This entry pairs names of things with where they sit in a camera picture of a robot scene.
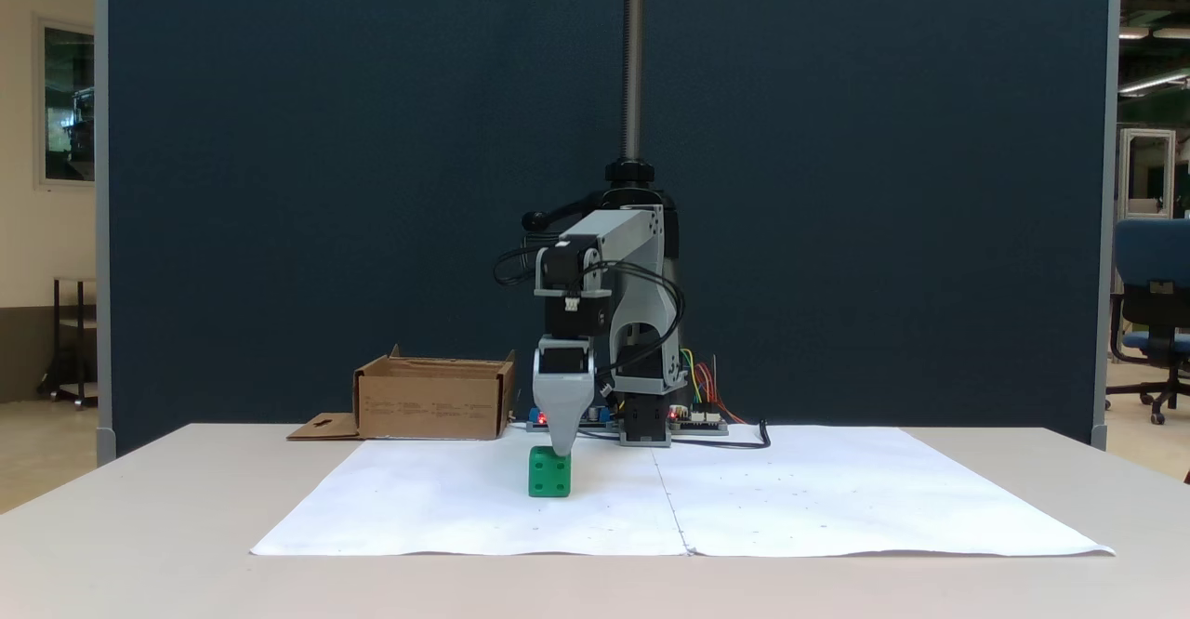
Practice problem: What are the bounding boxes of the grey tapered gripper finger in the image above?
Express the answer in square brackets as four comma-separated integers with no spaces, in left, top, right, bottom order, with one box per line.
[533,375,597,458]

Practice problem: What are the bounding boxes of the green dice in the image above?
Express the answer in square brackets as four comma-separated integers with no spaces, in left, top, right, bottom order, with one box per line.
[527,445,573,499]

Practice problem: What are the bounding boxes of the blue circuit board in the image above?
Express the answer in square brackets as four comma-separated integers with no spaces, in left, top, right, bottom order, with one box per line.
[526,404,616,432]

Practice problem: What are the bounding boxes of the brown cardboard box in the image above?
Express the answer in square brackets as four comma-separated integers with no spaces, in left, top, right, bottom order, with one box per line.
[287,345,518,441]

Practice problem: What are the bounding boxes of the white paper sheet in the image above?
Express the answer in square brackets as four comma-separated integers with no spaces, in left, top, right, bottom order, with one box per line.
[250,437,690,558]
[651,425,1116,559]

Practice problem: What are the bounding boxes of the dark blue partition panel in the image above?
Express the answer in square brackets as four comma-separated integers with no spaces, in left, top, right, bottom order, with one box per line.
[95,0,1120,464]

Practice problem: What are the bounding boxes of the black side table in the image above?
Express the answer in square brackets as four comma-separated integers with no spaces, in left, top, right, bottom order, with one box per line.
[36,275,99,410]

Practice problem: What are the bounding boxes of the blue office chair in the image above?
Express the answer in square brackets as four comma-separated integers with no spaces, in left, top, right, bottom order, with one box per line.
[1105,218,1190,426]

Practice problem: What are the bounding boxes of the grey framed cabinet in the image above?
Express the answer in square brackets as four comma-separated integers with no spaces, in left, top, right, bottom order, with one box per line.
[1118,127,1178,221]

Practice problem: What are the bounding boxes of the fluorescent ceiling light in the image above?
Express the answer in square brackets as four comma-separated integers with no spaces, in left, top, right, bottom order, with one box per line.
[1118,68,1190,96]

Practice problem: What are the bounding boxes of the black elbow cable loops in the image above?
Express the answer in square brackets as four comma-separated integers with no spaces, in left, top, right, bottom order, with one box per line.
[492,244,546,288]

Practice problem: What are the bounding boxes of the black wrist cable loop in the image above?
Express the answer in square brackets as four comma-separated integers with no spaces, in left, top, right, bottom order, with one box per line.
[584,260,688,389]

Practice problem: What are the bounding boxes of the small circuit board coloured wires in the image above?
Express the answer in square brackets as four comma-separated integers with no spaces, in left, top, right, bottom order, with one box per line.
[668,403,730,437]

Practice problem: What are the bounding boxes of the red wire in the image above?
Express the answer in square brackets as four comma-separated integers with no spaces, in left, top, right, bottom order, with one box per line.
[695,355,746,426]

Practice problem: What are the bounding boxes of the black cable white connector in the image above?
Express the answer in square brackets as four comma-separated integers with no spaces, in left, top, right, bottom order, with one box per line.
[671,418,772,451]

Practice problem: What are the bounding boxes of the black camera stand pole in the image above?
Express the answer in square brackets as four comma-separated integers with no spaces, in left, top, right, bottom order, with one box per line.
[521,0,682,360]

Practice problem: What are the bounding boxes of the framed wall window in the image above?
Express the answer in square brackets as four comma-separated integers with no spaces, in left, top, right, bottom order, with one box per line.
[34,14,97,189]

